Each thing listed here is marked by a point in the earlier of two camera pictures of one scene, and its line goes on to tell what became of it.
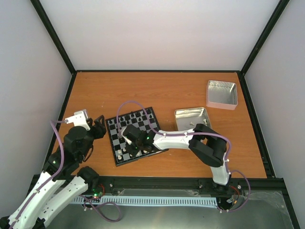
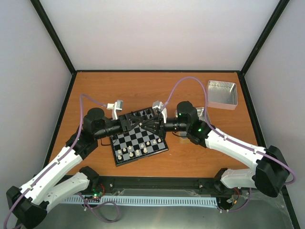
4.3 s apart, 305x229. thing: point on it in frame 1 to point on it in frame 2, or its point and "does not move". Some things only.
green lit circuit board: [96, 194] does not move
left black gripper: [100, 130] to [126, 123]
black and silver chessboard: [145, 119] does not move
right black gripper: [132, 152] to [159, 130]
